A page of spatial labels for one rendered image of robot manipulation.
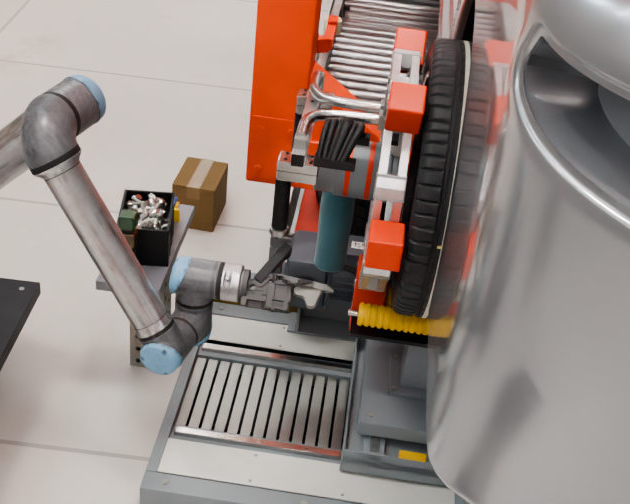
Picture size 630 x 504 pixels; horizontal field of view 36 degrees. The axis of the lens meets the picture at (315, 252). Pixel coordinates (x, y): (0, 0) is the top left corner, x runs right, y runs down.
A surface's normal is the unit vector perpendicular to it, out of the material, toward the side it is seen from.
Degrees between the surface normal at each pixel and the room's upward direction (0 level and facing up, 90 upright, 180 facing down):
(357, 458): 90
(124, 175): 0
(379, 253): 90
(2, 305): 0
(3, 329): 0
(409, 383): 90
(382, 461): 90
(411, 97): 35
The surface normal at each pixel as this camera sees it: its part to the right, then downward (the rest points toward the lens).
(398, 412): 0.10, -0.82
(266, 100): -0.11, 0.55
